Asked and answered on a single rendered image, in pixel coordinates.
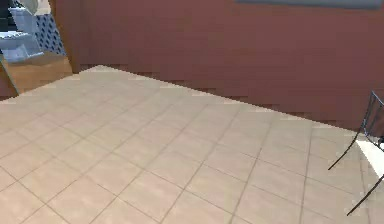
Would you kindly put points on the grey framed wall picture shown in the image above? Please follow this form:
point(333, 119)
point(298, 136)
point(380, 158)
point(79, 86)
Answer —
point(310, 3)

